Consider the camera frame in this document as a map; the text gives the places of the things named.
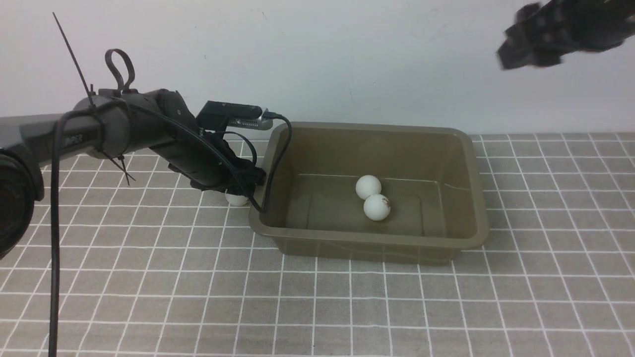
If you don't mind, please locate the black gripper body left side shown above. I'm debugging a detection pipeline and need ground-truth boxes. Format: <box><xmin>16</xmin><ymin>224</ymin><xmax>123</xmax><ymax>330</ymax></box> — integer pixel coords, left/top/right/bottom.
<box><xmin>166</xmin><ymin>127</ymin><xmax>267</xmax><ymax>195</ymax></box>

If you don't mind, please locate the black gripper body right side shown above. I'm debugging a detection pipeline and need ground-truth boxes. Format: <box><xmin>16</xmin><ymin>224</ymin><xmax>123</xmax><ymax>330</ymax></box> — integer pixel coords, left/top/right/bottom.
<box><xmin>497</xmin><ymin>0</ymin><xmax>635</xmax><ymax>70</ymax></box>

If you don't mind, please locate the white table-tennis ball with logo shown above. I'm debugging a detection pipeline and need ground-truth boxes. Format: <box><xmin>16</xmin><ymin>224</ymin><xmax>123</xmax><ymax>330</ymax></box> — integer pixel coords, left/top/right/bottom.
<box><xmin>363</xmin><ymin>194</ymin><xmax>391</xmax><ymax>222</ymax></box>

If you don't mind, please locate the grey checkered tablecloth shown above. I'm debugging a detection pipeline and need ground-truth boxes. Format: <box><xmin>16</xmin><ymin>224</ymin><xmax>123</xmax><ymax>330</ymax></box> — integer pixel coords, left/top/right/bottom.
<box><xmin>0</xmin><ymin>133</ymin><xmax>635</xmax><ymax>357</ymax></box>

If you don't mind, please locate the olive green plastic bin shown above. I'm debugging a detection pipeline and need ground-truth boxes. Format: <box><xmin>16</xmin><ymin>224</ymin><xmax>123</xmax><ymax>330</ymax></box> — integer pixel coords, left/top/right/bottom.
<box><xmin>248</xmin><ymin>122</ymin><xmax>490</xmax><ymax>266</ymax></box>

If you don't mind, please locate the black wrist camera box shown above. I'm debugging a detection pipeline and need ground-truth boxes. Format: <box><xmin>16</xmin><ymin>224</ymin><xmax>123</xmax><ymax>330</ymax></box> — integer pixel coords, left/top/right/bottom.
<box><xmin>195</xmin><ymin>100</ymin><xmax>273</xmax><ymax>131</ymax></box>

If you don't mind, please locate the black cable tie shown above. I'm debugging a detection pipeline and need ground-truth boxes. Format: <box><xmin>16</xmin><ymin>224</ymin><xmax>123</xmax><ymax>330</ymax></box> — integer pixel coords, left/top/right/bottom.
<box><xmin>52</xmin><ymin>12</ymin><xmax>137</xmax><ymax>186</ymax></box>

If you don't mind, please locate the black camera cable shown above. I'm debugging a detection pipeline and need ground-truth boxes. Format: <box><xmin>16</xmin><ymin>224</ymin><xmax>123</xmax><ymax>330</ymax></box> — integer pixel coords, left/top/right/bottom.
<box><xmin>49</xmin><ymin>107</ymin><xmax>293</xmax><ymax>357</ymax></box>

